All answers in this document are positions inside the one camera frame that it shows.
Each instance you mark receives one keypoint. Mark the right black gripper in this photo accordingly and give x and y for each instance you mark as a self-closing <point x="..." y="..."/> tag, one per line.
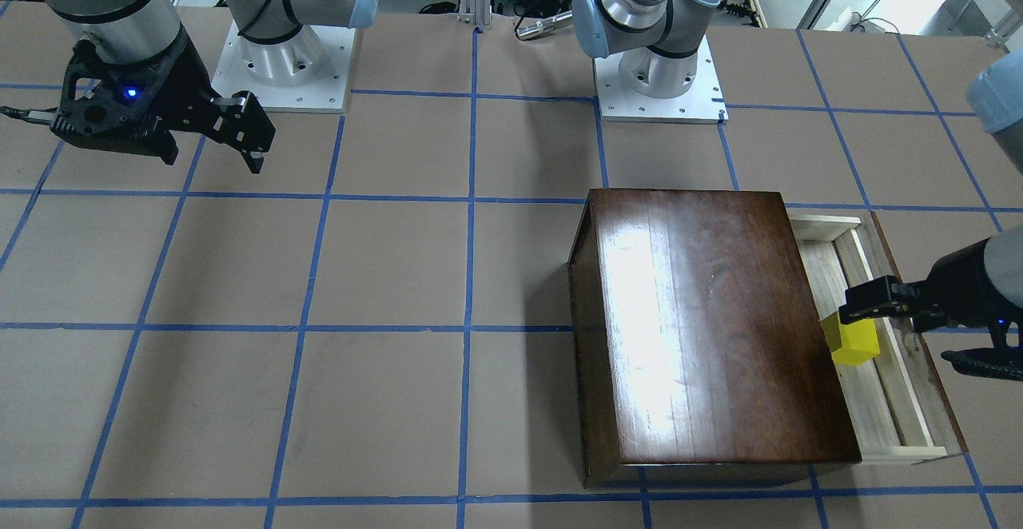
<point x="181" y="73"/>

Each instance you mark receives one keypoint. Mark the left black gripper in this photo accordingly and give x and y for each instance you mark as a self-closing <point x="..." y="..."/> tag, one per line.
<point x="957" y="280"/>

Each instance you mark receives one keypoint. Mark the yellow block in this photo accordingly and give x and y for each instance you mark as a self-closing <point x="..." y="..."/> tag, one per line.
<point x="851" y="344"/>

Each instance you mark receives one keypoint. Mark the light wooden drawer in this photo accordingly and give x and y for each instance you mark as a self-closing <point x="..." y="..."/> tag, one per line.
<point x="900" y="411"/>

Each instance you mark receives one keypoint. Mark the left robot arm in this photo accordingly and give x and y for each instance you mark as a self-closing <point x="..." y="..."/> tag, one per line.
<point x="675" y="28"/>

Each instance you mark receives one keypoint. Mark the dark wooden drawer cabinet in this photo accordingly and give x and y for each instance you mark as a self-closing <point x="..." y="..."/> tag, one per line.
<point x="699" y="350"/>

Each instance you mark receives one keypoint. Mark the silver cylinder tool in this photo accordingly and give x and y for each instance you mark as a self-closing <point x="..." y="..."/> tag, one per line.
<point x="545" y="26"/>

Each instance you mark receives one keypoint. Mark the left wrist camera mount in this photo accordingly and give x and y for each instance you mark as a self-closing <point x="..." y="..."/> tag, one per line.
<point x="999" y="362"/>

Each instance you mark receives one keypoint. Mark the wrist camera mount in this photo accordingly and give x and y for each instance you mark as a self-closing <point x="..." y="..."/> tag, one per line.
<point x="112" y="107"/>
<point x="999" y="362"/>

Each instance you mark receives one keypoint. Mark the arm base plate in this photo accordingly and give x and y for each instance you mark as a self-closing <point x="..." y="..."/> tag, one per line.
<point x="641" y="86"/>
<point x="308" y="74"/>

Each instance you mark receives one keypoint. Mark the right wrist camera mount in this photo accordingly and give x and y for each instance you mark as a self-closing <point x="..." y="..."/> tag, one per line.
<point x="112" y="107"/>

